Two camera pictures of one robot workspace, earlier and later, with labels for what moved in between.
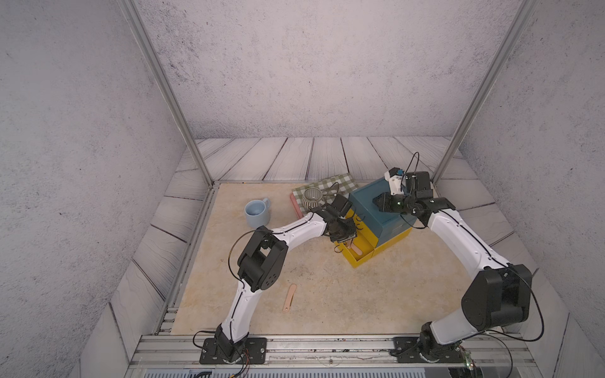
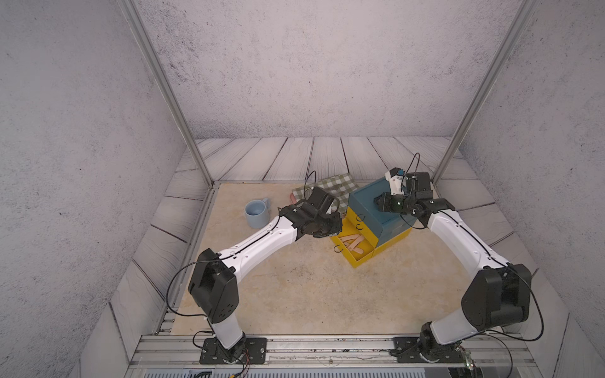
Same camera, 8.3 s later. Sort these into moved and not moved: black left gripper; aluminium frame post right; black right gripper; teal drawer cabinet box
Moved: black left gripper
Not moved: aluminium frame post right; teal drawer cabinet box; black right gripper
